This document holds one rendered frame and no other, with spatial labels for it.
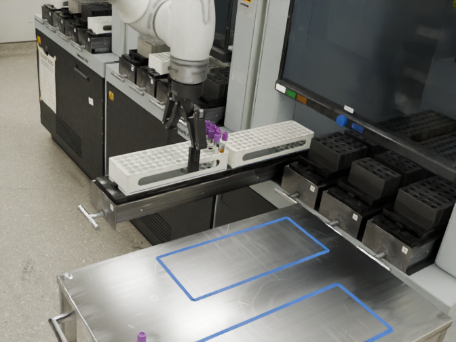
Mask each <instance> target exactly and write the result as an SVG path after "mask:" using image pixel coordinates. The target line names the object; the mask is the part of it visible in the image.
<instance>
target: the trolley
mask: <svg viewBox="0 0 456 342"><path fill-rule="evenodd" d="M56 281H57V283H58V287H59V301H60V315H58V316H54V317H53V318H49V319H48V322H49V324H50V326H51V328H52V330H53V332H54V334H55V335H56V338H57V340H58V342H77V323H76V319H77V318H78V319H79V321H80V322H81V325H82V326H83V328H84V329H85V331H86V332H87V334H88V336H89V338H90V340H91V341H92V342H137V334H138V333H139V332H140V331H143V332H146V334H147V342H443V340H444V337H445V335H446V333H447V330H448V328H450V327H451V324H452V323H453V319H452V318H451V317H449V316H448V315H446V314H445V313H444V312H443V311H441V310H440V309H438V308H437V307H436V306H435V305H433V304H432V303H430V302H429V301H428V300H427V299H425V298H424V297H423V296H421V295H420V294H419V293H418V292H416V291H415V290H413V289H412V288H411V287H410V286H408V285H407V284H405V283H404V282H403V281H402V280H400V279H399V278H397V277H396V276H395V275H394V274H392V273H391V272H390V271H388V270H387V269H386V268H384V267H383V266H382V265H380V264H379V263H378V262H376V261H375V260H374V259H372V258H371V257H369V256H368V255H367V254H366V253H364V252H363V251H361V249H359V248H358V247H356V246H355V245H353V244H352V243H351V242H350V241H348V240H347V239H345V238H344V237H343V236H342V235H340V234H339V233H337V232H336V231H335V230H334V229H332V228H331V227H330V226H328V225H327V224H326V223H325V222H323V221H322V220H320V219H319V218H318V217H317V216H315V215H314V214H312V213H311V212H310V211H309V210H307V209H306V208H304V207H303V206H302V205H300V204H293V205H291V206H287V207H284V208H280V209H277V210H273V211H271V212H266V213H263V214H260V215H256V216H252V217H250V218H245V219H243V220H240V221H236V222H233V223H229V224H226V225H222V226H220V227H215V228H213V229H209V230H206V231H202V232H199V233H195V234H192V235H188V236H185V237H181V238H178V239H176V240H172V241H169V242H165V243H162V244H158V245H155V246H151V247H148V248H144V249H142V250H137V251H135V252H131V253H127V254H124V255H121V256H117V257H114V258H112V259H107V260H105V261H101V262H97V263H94V264H91V265H86V266H84V267H80V268H77V269H73V270H70V271H66V272H64V273H59V274H57V275H56ZM59 324H60V327H59Z"/></svg>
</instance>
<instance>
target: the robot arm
mask: <svg viewBox="0 0 456 342"><path fill-rule="evenodd" d="M106 1H108V2H109V3H110V4H112V5H114V6H115V7H116V8H117V9H118V10H119V17H120V18H121V20H122V21H124V22H125V23H126V24H127V25H129V26H130V27H131V28H132V29H134V30H135V31H137V32H139V33H141V34H144V35H146V36H149V37H152V38H154V39H157V40H162V41H163V42H164V43H166V45H167V46H168V47H170V77H171V78H172V89H171V92H168V96H167V103H166V108H165V111H164V116H163V119H162V124H163V125H165V126H166V129H167V131H166V146H167V145H173V144H176V143H177V135H178V129H177V124H178V122H179V120H180V118H181V116H183V117H184V120H185V122H187V127H188V131H189V137H190V141H191V147H189V156H188V166H187V172H188V173H192V172H197V171H199V164H200V151H201V149H206V148H207V142H206V123H205V116H206V110H205V109H200V108H199V105H198V99H199V97H200V96H201V95H202V92H203V84H204V81H205V80H206V78H207V72H208V62H209V53H210V50H211V48H212V44H213V41H214V31H215V7H214V0H106ZM192 116H194V117H193V118H188V117H192ZM168 118H169V119H168ZM174 128H175V129H174Z"/></svg>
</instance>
